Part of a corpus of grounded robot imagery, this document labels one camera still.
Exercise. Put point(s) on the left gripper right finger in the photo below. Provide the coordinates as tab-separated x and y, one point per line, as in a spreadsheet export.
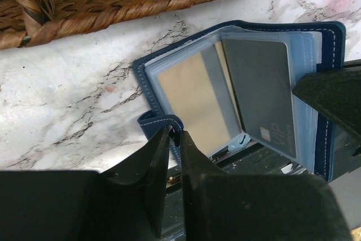
222	206

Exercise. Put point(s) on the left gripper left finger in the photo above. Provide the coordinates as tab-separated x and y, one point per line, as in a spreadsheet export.
139	182

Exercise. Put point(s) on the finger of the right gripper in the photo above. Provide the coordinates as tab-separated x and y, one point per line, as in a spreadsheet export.
335	95

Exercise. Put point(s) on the black VIP credit card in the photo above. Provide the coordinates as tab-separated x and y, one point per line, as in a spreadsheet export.
260	77

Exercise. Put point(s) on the gold credit card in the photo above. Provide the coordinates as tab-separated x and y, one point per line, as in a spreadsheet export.
198	91

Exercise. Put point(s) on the blue leather card holder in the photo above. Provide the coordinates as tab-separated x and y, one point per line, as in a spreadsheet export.
311	47

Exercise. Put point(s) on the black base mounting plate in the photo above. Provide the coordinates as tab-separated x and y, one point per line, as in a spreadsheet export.
255	159

